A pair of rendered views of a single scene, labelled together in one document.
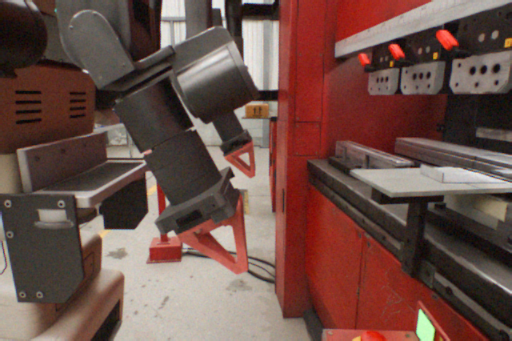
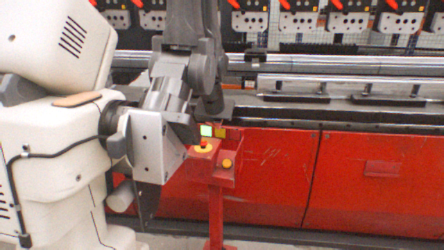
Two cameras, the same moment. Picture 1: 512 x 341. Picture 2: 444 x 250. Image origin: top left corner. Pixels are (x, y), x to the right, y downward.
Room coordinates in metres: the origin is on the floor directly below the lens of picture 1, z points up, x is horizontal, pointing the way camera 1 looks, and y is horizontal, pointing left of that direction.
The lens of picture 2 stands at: (0.13, 0.73, 1.39)
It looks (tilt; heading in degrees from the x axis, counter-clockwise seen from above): 28 degrees down; 283
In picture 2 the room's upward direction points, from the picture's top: straight up
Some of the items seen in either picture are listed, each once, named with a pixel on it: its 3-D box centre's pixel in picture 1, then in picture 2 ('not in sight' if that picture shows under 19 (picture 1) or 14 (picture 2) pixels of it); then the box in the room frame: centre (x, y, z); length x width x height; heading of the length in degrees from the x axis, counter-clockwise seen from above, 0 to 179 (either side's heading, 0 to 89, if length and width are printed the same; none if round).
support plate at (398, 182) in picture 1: (426, 179); (160, 77); (0.66, -0.37, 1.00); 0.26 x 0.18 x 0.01; 98
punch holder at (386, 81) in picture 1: (392, 69); not in sight; (1.10, -0.45, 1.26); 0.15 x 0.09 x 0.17; 8
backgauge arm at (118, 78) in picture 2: not in sight; (118, 76); (1.17, -0.83, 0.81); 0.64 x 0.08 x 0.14; 98
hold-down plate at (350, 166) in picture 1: (346, 166); not in sight; (1.26, -0.38, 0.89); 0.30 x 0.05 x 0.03; 8
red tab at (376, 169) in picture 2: not in sight; (382, 169); (-0.36, -0.49, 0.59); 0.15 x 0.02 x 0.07; 8
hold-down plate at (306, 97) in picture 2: not in sight; (295, 96); (0.07, -0.54, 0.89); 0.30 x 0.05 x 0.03; 8
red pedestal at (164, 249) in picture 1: (162, 203); not in sight; (2.18, 0.67, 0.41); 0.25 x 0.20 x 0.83; 98
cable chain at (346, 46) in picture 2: not in sight; (317, 46); (-0.03, -1.01, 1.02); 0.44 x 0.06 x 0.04; 8
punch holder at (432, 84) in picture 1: (433, 62); (114, 7); (0.90, -0.48, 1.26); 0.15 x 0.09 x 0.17; 8
